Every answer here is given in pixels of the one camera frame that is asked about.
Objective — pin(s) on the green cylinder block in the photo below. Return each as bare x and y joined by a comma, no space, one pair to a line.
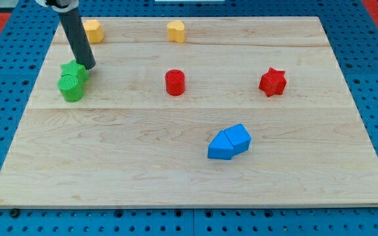
71,88

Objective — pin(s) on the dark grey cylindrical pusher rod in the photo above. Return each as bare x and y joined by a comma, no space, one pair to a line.
75,32

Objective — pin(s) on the yellow pentagon block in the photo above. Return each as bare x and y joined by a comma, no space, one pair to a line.
94,31

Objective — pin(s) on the wooden board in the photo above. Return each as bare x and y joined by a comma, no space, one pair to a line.
129,144

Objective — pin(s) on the green star block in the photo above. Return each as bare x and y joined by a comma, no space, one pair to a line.
73,68

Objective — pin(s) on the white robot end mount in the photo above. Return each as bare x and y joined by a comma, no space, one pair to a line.
59,5

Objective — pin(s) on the blue cube block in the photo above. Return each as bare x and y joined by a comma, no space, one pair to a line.
238,137

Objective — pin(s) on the blue triangle block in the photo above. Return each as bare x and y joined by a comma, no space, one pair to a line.
220,147

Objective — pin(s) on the yellow heart block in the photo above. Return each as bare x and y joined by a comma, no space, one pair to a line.
176,31

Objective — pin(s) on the red star block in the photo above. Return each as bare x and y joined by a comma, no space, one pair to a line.
273,82

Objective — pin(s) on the red cylinder block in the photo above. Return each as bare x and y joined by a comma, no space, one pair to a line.
175,82

